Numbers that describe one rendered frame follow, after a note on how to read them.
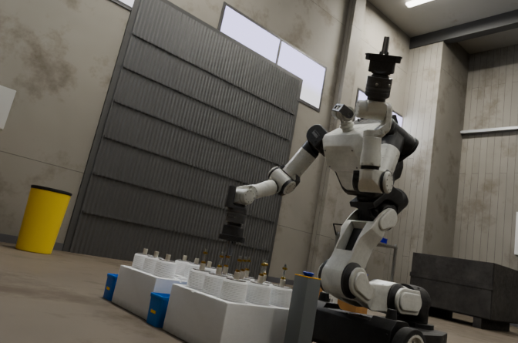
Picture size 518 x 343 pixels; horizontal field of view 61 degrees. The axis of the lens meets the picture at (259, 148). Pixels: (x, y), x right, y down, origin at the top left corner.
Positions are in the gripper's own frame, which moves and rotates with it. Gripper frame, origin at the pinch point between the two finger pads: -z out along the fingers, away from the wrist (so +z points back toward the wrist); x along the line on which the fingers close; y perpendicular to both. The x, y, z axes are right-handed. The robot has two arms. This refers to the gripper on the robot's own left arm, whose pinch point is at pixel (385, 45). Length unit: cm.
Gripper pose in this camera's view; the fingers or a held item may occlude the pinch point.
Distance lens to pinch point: 164.4
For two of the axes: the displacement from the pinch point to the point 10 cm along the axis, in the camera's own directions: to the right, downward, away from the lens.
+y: 4.1, -1.8, 9.0
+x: -9.1, -2.0, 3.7
